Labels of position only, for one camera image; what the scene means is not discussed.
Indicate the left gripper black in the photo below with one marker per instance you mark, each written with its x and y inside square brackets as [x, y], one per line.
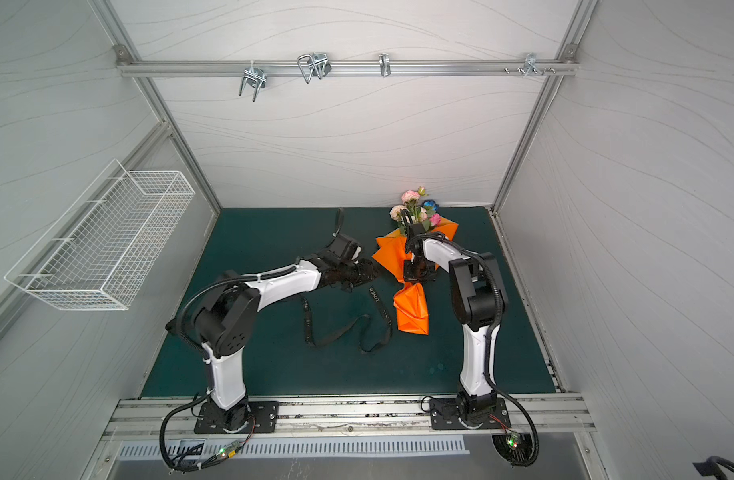
[368, 274]

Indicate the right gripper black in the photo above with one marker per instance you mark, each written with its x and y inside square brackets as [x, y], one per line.
[418, 271]

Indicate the orange wrapping paper sheet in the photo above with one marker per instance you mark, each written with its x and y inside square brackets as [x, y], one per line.
[410, 302]

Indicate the magenta fake rose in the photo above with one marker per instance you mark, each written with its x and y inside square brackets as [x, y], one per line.
[435, 220]

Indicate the black printed ribbon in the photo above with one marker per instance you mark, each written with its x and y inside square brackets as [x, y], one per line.
[364, 321]

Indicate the blue fake flower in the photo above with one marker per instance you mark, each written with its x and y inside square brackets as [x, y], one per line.
[430, 206]

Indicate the light pink fake rose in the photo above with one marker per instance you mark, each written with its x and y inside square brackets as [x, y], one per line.
[413, 203]

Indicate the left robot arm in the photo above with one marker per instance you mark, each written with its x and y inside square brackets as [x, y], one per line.
[219, 319]

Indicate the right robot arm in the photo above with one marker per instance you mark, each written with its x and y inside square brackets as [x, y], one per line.
[479, 304]

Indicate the green table mat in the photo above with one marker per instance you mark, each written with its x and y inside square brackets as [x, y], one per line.
[278, 362]

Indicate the metal hook clamp middle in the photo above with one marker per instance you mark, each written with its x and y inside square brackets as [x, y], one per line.
[314, 65]

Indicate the metal hook clamp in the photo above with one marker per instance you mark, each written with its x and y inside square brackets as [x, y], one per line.
[253, 79]
[314, 65]

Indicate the metal hook clamp left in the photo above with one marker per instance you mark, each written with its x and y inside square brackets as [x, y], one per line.
[253, 79]

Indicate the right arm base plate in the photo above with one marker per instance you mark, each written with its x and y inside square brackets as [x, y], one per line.
[445, 414]

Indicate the aluminium front rail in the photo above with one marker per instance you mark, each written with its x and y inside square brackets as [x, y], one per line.
[350, 416]

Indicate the white slotted cable duct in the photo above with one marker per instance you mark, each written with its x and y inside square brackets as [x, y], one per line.
[310, 447]

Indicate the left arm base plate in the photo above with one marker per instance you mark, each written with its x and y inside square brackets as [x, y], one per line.
[259, 416]

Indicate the metal ring clamp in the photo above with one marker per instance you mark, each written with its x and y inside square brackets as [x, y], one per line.
[384, 65]

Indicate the metal bracket clamp right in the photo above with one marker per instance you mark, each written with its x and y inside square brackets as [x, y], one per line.
[530, 66]

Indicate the white wire basket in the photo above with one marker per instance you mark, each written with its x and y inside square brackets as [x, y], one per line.
[97, 255]

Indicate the aluminium crossbar rail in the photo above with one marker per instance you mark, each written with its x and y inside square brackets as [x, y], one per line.
[340, 68]

